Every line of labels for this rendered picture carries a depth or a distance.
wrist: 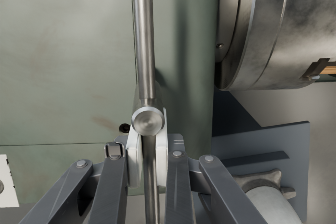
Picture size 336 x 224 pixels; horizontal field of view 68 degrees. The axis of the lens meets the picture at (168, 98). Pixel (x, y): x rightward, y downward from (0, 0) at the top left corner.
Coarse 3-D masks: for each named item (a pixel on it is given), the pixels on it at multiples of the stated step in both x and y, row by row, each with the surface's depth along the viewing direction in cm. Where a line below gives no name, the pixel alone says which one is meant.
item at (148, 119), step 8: (136, 88) 20; (160, 88) 21; (136, 96) 18; (160, 96) 19; (136, 104) 17; (144, 104) 16; (152, 104) 16; (160, 104) 17; (136, 112) 16; (144, 112) 16; (152, 112) 16; (160, 112) 16; (136, 120) 16; (144, 120) 16; (152, 120) 16; (160, 120) 16; (136, 128) 16; (144, 128) 16; (152, 128) 16; (160, 128) 16
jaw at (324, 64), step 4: (320, 60) 32; (324, 60) 32; (312, 64) 33; (316, 64) 33; (320, 64) 33; (324, 64) 33; (328, 64) 36; (332, 64) 36; (308, 68) 34; (312, 68) 34; (316, 68) 34; (320, 68) 34; (324, 68) 34; (308, 72) 35; (312, 72) 35; (316, 72) 35; (320, 72) 35; (304, 76) 36; (308, 76) 36
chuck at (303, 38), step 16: (288, 0) 27; (304, 0) 27; (320, 0) 27; (288, 16) 27; (304, 16) 27; (320, 16) 28; (288, 32) 28; (304, 32) 28; (320, 32) 29; (288, 48) 30; (304, 48) 30; (320, 48) 30; (272, 64) 32; (288, 64) 32; (304, 64) 32; (256, 80) 35; (272, 80) 35; (288, 80) 35; (304, 80) 36
